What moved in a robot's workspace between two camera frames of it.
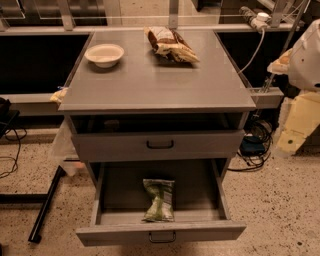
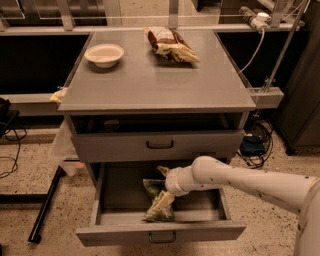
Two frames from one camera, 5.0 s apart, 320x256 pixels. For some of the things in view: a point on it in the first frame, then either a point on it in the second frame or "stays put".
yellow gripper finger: x=280 y=66 → x=179 y=181
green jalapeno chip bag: x=162 y=205 stays put
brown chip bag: x=168 y=44 stays put
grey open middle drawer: x=118 y=204 stays put
